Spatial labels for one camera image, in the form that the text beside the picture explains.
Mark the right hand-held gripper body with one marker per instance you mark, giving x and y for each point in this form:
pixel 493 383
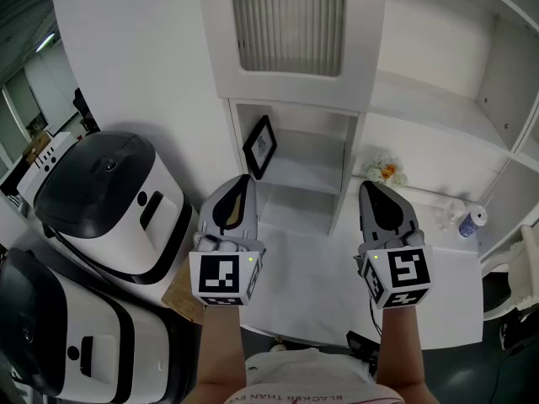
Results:
pixel 404 272

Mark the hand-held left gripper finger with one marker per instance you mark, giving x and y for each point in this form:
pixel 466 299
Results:
pixel 207 221
pixel 252 213

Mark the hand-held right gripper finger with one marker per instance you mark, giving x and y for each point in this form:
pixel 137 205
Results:
pixel 410 221
pixel 364 217

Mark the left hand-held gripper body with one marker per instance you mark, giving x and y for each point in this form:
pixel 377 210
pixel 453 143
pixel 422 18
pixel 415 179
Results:
pixel 219 276

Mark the black picture frame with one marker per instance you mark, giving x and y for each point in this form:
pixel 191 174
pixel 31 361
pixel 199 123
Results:
pixel 260 147

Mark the white shelf compartment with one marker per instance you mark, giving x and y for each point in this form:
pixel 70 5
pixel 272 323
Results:
pixel 307 154

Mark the person's left forearm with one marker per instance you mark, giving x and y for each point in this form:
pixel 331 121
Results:
pixel 221 352

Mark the person's right forearm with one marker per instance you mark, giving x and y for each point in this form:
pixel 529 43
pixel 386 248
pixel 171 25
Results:
pixel 402 352

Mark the white desk hutch shelving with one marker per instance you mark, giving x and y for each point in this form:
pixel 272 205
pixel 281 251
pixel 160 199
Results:
pixel 421 99

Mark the small white ornament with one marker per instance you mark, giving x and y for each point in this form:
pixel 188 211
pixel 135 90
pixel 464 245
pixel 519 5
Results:
pixel 450 215

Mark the brown cardboard box blue print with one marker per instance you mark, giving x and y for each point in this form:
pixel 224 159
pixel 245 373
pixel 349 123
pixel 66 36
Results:
pixel 183 297

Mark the white vase with flowers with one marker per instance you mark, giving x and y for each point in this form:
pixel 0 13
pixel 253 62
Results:
pixel 385 171

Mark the blue patterned cup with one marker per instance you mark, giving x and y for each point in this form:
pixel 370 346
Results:
pixel 472 222

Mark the black waist-mounted device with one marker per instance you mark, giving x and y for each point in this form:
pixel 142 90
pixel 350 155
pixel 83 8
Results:
pixel 362 349

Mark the person's white shoe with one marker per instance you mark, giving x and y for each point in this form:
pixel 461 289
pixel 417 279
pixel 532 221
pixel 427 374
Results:
pixel 278 347

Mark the white and black robot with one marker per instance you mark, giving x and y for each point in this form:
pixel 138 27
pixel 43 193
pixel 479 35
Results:
pixel 97 343
pixel 113 208

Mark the person's white shirt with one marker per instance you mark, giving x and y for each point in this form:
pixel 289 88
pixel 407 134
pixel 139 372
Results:
pixel 311 377

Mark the white cabinet with black marks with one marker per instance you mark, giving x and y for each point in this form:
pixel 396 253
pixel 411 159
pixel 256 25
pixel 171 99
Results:
pixel 46 164

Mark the plain brown cardboard box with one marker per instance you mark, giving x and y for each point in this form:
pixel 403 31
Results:
pixel 37 146

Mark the ribbed glass cabinet door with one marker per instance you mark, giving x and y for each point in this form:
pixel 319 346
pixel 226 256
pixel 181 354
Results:
pixel 290 23

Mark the long ceiling light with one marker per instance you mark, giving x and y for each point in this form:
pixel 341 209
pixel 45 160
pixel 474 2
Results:
pixel 45 42

